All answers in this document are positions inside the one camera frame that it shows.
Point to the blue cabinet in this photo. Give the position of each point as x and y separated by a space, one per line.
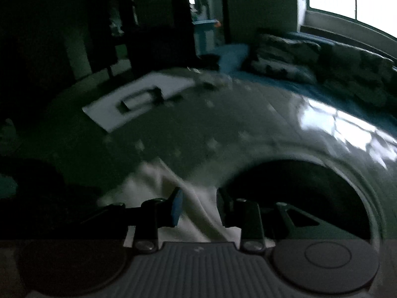
204 37

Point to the white sheet with black print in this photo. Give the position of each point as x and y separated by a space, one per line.
102 111

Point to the white garment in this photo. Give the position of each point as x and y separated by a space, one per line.
198 211

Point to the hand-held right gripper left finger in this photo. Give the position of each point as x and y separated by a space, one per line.
176 208

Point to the blue pillow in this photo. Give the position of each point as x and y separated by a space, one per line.
232 57

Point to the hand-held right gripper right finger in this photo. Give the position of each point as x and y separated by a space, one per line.
222 208

